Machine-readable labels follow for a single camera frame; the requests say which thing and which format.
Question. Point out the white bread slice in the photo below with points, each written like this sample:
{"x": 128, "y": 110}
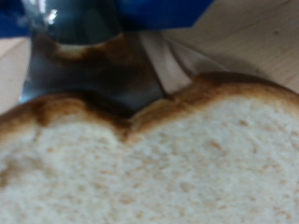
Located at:
{"x": 155, "y": 171}

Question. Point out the slotted metal spatula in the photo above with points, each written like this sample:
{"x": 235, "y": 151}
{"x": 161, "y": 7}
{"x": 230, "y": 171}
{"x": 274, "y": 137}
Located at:
{"x": 93, "y": 71}

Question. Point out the blue spatula grip block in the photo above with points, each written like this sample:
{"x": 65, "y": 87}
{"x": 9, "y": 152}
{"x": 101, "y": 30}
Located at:
{"x": 162, "y": 12}

